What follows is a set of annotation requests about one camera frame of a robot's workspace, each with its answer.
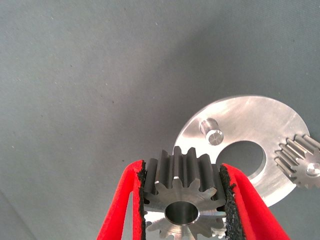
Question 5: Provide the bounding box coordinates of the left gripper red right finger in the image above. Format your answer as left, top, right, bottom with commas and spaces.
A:
218, 162, 291, 240

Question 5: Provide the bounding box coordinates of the small steel planetary gear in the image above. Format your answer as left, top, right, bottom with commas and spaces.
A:
274, 134, 320, 191
142, 146, 228, 240

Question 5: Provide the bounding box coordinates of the dark grey table cloth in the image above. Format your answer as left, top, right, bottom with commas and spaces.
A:
0, 0, 320, 240

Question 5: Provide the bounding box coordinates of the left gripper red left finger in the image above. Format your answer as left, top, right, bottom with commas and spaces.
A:
96, 159, 148, 240

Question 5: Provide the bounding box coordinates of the round metal carrier plate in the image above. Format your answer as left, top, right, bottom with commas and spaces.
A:
172, 94, 311, 208

